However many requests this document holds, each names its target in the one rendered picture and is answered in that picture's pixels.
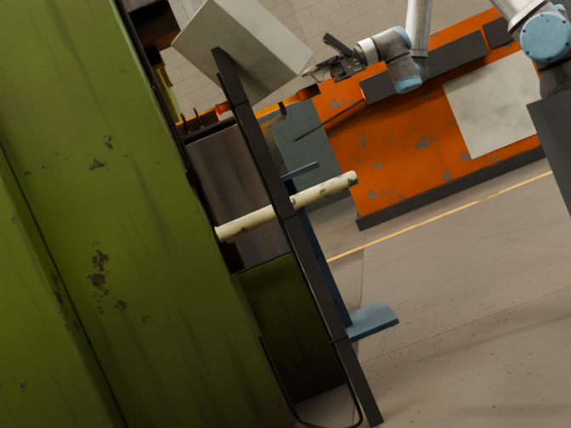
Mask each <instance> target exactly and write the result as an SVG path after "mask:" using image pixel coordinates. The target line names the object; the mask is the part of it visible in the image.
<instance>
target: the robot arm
mask: <svg viewBox="0 0 571 428"><path fill-rule="evenodd" d="M490 2H491V3H492V4H493V5H494V6H495V7H496V9H497V10H498V11H499V12H500V13H501V14H502V16H503V17H504V18H505V19H506V20H507V21H508V32H509V34H510V35H511V36H512V37H513V38H514V39H515V41H516V42H517V43H518V44H519V45H520V46H521V48H522V50H523V52H524V53H525V54H526V55H527V56H528V57H529V58H530V59H532V60H533V61H534V64H535V67H536V69H537V71H538V73H539V76H540V96H541V98H542V99H545V98H548V97H550V96H552V95H555V94H558V93H561V92H564V91H566V90H569V89H570V88H571V23H570V20H569V18H568V14H567V11H566V10H565V8H564V7H563V6H562V5H561V4H557V5H553V4H552V3H551V2H550V1H549V0H490ZM431 17H432V0H408V9H407V18H406V27H405V29H404V28H403V27H401V26H396V27H394V28H389V29H388V30H387V31H384V32H381V33H379V34H377V35H374V36H373V37H369V38H366V39H365V40H363V41H360V42H358V43H357V46H356V47H353V50H352V49H350V48H348V47H347V46H346V45H344V44H343V43H342V42H340V41H338V40H337V39H336V38H334V37H333V36H332V35H331V34H329V33H328V32H326V33H325V34H324V36H323V39H322V41H323V42H324V43H325V44H326V45H329V46H330V47H332V48H333V49H335V50H336V51H337V52H338V53H339V54H338V55H335V56H333V57H331V58H329V59H327V60H325V61H323V62H321V63H318V64H317V65H314V66H312V67H310V68H308V69H306V70H305V71H304V72H303V74H302V78H303V77H305V76H311V77H312V78H313V80H314V81H315V83H316V84H318V85H319V84H321V83H322V81H323V80H324V75H326V74H327V73H328V71H330V75H331V78H332V79H333V81H334V83H337V82H340V81H342V80H345V79H348V78H350V77H351V76H352V75H354V74H357V73H359V72H362V71H364V70H366V67H369V66H371V65H374V64H376V63H379V62H381V61H383V60H384V61H385V63H386V66H387V69H388V71H389V74H390V76H391V78H392V80H393V84H394V87H395V89H396V90H397V92H398V93H399V94H402V93H407V92H410V91H412V90H414V89H417V88H418V87H420V86H421V84H422V83H423V82H424V81H425V80H426V79H427V75H428V68H427V56H428V55H427V50H428V42H429V33H430V25H431ZM353 53H354V54H353ZM350 57H351V58H350ZM353 59H356V61H354V60H353Z"/></svg>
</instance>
